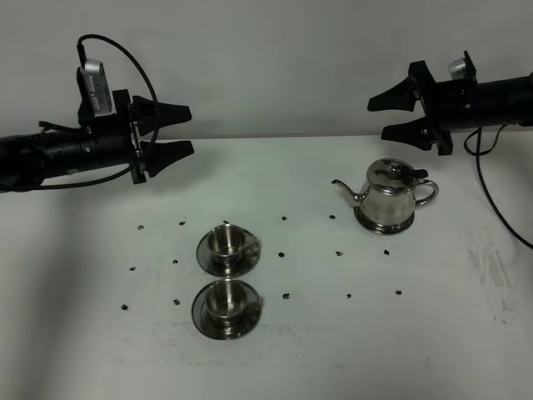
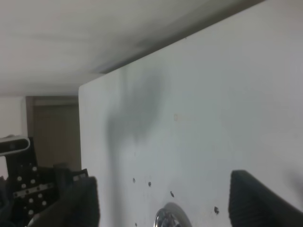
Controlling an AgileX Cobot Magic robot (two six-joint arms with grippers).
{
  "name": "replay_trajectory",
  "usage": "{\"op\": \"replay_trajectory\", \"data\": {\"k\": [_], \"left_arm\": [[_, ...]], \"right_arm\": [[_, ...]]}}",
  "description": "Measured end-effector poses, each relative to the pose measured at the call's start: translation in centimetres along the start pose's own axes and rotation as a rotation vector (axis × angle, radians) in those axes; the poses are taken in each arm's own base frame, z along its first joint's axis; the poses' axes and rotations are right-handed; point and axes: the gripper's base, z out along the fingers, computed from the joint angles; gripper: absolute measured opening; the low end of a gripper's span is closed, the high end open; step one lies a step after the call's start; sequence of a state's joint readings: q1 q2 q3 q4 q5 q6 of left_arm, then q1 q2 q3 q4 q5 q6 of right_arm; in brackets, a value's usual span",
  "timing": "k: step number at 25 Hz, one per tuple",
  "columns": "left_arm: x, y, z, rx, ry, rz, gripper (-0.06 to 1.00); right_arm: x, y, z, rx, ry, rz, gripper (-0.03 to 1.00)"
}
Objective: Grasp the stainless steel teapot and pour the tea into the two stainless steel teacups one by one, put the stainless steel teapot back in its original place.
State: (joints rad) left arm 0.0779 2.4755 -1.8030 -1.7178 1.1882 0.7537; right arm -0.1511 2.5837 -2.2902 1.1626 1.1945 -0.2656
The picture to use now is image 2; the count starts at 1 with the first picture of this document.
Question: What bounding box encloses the stainless steel teapot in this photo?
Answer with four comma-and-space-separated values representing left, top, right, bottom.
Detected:
153, 202, 192, 227

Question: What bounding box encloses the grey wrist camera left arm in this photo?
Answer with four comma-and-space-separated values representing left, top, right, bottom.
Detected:
0, 136, 31, 156

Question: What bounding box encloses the brown wooden door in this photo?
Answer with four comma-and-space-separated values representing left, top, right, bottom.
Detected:
26, 96, 81, 170

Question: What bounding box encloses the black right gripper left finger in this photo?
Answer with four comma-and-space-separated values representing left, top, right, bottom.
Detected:
30, 177, 100, 227

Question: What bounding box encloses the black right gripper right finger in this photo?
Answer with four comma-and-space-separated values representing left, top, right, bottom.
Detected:
228, 170, 303, 227

